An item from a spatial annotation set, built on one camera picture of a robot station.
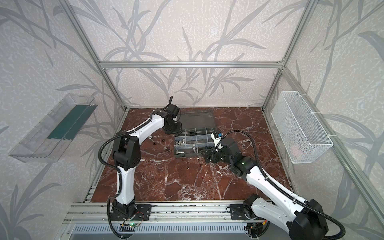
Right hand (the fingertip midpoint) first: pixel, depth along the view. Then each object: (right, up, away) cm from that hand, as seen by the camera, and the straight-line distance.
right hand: (209, 144), depth 79 cm
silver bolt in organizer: (-20, -7, +14) cm, 25 cm away
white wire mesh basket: (+39, +6, -17) cm, 43 cm away
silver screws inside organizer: (-17, -1, +17) cm, 25 cm away
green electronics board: (-40, -39, -7) cm, 56 cm away
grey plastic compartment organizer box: (-7, +8, +24) cm, 26 cm away
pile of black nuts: (-28, -5, +17) cm, 33 cm away
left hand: (-18, +9, +17) cm, 26 cm away
